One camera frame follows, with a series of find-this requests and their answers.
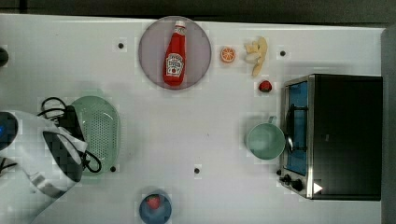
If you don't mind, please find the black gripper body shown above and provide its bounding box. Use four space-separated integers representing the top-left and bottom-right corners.
58 105 84 141

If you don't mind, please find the green plastic strainer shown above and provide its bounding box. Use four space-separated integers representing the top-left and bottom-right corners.
71 95 120 176

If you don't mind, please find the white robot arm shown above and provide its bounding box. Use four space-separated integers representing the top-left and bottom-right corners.
1 110 88 224

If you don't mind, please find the strawberry toy in bowl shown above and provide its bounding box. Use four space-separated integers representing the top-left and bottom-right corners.
146 194 161 210

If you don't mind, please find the translucent purple plate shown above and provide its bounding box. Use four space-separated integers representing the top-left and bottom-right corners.
138 16 211 90

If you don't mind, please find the red ketchup bottle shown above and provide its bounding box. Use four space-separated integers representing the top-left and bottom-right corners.
163 21 186 87

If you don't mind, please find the blue bowl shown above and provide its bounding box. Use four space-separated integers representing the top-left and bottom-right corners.
139 189 173 224

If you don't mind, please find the orange slice toy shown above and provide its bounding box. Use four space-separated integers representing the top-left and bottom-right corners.
220 47 236 63

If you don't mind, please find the green mug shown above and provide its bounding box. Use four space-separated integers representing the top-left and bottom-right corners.
245 116 286 161

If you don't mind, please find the red strawberry toy on table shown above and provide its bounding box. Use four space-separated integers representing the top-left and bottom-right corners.
259 80 272 92

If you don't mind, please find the peeled banana toy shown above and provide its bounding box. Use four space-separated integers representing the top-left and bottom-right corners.
245 36 268 77

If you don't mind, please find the silver black toaster oven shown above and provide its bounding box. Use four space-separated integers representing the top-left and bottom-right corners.
276 74 383 201

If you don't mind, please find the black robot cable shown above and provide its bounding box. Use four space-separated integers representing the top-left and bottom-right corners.
36 96 103 175

